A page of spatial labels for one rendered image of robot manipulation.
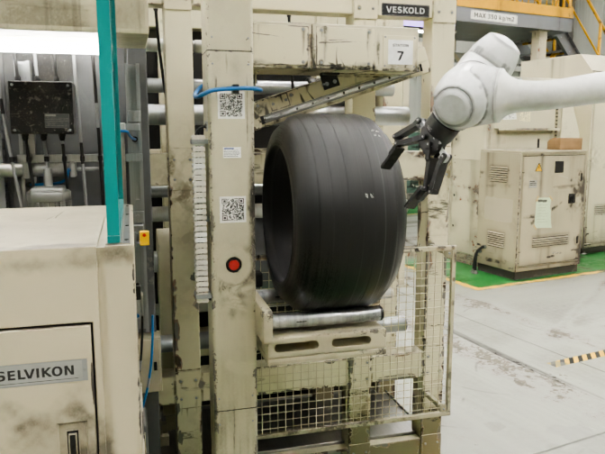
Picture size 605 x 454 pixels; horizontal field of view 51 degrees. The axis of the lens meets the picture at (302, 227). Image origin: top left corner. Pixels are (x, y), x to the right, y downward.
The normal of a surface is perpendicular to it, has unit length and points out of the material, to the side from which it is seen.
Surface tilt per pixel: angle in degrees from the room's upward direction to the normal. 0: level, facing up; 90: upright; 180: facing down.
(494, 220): 90
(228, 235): 90
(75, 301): 90
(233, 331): 90
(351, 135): 37
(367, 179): 67
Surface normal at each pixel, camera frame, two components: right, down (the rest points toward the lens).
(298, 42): 0.26, 0.15
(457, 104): -0.57, 0.41
